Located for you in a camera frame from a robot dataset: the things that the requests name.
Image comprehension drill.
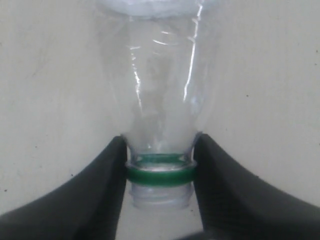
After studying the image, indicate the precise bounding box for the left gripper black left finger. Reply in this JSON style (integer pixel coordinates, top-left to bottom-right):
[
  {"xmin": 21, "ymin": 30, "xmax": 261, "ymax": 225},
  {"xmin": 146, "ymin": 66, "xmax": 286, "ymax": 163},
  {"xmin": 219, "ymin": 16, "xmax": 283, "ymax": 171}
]
[{"xmin": 0, "ymin": 136, "xmax": 127, "ymax": 240}]

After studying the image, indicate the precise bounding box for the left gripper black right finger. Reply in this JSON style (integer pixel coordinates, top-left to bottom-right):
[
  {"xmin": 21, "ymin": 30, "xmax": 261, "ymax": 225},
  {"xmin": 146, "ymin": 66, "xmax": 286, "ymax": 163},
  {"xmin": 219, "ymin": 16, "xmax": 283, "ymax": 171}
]
[{"xmin": 194, "ymin": 134, "xmax": 320, "ymax": 240}]

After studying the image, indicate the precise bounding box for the clear plastic bottle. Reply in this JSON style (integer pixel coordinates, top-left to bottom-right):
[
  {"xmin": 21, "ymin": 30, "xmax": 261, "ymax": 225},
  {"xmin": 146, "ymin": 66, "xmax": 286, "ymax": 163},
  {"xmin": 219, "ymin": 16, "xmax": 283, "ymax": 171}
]
[{"xmin": 96, "ymin": 0, "xmax": 221, "ymax": 210}]

